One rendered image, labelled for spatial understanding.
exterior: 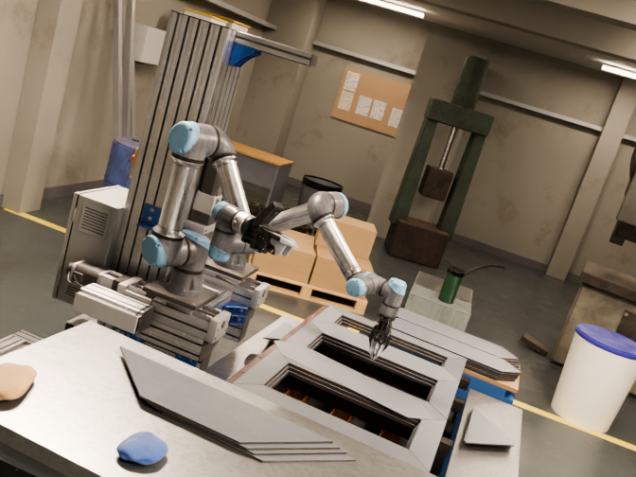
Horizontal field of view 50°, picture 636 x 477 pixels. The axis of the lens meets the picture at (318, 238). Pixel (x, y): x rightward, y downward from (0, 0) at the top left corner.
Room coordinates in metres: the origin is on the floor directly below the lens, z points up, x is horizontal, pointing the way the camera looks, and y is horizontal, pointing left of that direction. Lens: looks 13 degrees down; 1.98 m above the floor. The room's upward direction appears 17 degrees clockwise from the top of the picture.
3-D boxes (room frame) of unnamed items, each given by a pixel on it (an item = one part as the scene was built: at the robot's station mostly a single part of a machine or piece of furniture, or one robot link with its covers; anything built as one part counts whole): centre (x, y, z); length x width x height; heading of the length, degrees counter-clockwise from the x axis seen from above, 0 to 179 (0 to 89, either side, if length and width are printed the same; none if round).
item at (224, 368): (2.88, 0.12, 0.67); 1.30 x 0.20 x 0.03; 165
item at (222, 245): (2.24, 0.30, 1.34); 0.11 x 0.08 x 0.11; 144
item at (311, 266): (6.29, 0.00, 0.35); 1.26 x 0.96 x 0.71; 86
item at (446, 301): (6.07, -1.32, 0.43); 0.93 x 0.71 x 0.85; 170
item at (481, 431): (2.66, -0.93, 0.77); 0.45 x 0.20 x 0.04; 165
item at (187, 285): (2.49, 0.44, 1.09); 0.15 x 0.15 x 0.10
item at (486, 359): (3.48, -0.83, 0.82); 0.80 x 0.40 x 0.06; 75
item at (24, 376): (1.47, 0.61, 1.07); 0.16 x 0.10 x 0.04; 1
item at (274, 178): (9.31, 1.32, 0.34); 1.27 x 0.66 x 0.69; 80
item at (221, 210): (2.22, 0.31, 1.43); 0.11 x 0.08 x 0.09; 54
